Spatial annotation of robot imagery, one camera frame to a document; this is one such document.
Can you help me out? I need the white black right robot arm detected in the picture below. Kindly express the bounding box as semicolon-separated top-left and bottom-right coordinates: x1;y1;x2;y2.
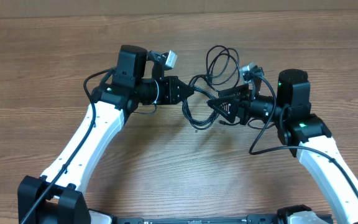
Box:
208;67;358;223

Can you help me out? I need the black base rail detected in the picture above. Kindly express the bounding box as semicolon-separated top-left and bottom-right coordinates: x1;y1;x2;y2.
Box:
85;203;334;224

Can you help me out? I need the black USB cable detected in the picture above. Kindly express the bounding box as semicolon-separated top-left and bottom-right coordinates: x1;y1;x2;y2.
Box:
181;45;242;131

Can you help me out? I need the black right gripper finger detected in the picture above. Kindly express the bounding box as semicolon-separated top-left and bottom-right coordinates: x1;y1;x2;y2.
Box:
218;83;250;98
207;96;243;123

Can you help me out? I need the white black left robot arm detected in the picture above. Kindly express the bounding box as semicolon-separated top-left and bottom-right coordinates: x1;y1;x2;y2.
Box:
17;45;194;224

